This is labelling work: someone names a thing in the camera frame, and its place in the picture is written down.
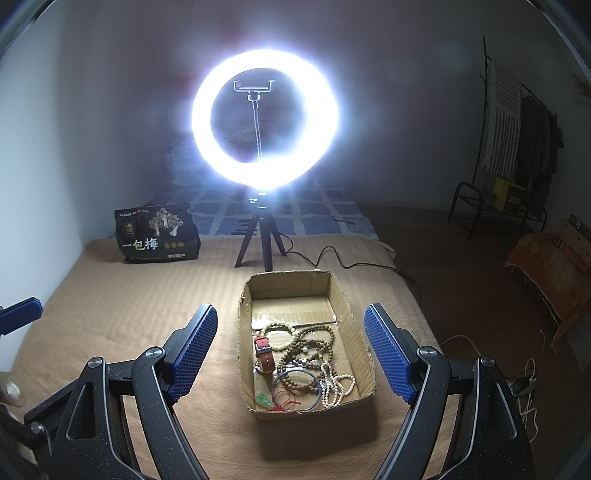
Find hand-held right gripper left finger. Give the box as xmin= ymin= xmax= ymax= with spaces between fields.
xmin=23 ymin=304 xmax=219 ymax=480

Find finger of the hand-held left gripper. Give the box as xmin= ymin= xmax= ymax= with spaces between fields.
xmin=0 ymin=298 xmax=43 ymax=335

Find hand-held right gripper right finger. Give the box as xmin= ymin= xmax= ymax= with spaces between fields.
xmin=364 ymin=303 xmax=536 ymax=480

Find white bead necklace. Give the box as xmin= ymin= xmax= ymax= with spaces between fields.
xmin=318 ymin=362 xmax=357 ymax=407

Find brown wooden bead necklace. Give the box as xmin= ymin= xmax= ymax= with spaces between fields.
xmin=272 ymin=324 xmax=338 ymax=393

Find brown leather watch strap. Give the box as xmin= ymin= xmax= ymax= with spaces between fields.
xmin=253 ymin=336 xmax=277 ymax=374

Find thin dark bangle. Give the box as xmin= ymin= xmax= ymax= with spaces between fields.
xmin=272 ymin=368 xmax=325 ymax=411

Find green jade pendant red cord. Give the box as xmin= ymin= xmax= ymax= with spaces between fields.
xmin=254 ymin=388 xmax=303 ymax=412

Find pale green bead bracelet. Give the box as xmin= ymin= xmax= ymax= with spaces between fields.
xmin=252 ymin=322 xmax=296 ymax=354

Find cardboard box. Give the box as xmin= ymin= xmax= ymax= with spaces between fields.
xmin=238 ymin=270 xmax=377 ymax=422

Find beige blanket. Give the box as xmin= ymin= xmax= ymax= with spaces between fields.
xmin=9 ymin=235 xmax=462 ymax=480

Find black snack bag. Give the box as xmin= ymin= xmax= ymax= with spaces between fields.
xmin=114 ymin=202 xmax=201 ymax=265

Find black tripod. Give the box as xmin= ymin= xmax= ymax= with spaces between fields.
xmin=234 ymin=187 xmax=289 ymax=273

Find black clothes rack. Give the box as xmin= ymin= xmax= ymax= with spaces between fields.
xmin=448 ymin=34 xmax=561 ymax=241

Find orange cloth covered furniture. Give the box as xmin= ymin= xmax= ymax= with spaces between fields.
xmin=503 ymin=215 xmax=591 ymax=342

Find yellow crate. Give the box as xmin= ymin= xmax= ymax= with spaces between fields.
xmin=492 ymin=176 xmax=527 ymax=214

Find dark hanging clothes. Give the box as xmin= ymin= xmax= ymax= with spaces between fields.
xmin=515 ymin=95 xmax=565 ymax=217

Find striped towel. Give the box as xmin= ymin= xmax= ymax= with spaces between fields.
xmin=478 ymin=60 xmax=525 ymax=178

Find white cables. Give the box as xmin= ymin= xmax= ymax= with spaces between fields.
xmin=438 ymin=330 xmax=548 ymax=444

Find black power cable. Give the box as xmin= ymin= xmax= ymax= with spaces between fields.
xmin=277 ymin=235 xmax=423 ymax=305

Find ring light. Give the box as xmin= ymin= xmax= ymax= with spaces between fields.
xmin=191 ymin=44 xmax=343 ymax=192

